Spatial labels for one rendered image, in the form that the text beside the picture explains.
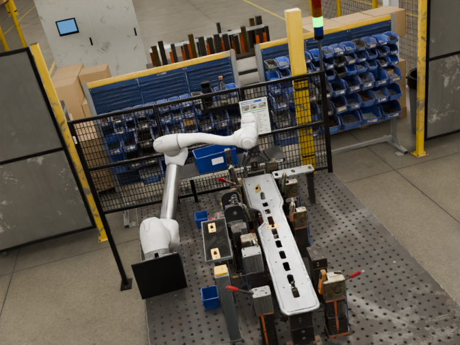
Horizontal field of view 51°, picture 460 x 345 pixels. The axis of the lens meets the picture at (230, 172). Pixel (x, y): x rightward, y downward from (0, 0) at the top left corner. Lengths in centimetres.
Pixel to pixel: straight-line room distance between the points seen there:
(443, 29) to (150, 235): 362
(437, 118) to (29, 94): 407
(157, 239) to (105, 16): 663
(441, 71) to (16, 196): 437
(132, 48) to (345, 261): 699
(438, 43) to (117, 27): 574
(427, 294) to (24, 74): 348
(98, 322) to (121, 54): 609
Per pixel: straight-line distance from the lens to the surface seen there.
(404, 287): 292
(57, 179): 483
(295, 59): 363
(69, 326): 427
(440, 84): 555
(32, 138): 469
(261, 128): 370
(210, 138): 304
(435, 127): 572
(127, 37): 927
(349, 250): 316
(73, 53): 935
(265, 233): 285
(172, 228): 320
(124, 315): 413
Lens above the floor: 266
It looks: 28 degrees down
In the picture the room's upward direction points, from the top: 11 degrees counter-clockwise
